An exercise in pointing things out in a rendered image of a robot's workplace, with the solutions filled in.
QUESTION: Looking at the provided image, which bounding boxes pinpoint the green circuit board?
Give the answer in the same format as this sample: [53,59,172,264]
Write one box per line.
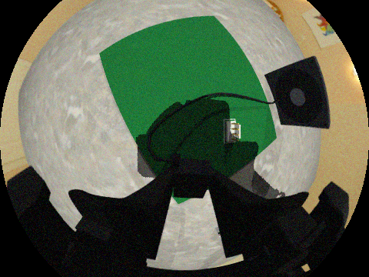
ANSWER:
[99,15,277,177]

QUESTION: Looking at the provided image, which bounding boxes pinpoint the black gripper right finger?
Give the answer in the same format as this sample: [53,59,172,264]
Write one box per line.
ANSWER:
[208,169,310,258]

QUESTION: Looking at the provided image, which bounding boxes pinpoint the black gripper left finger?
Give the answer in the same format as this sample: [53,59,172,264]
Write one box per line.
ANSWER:
[68,166,175,259]

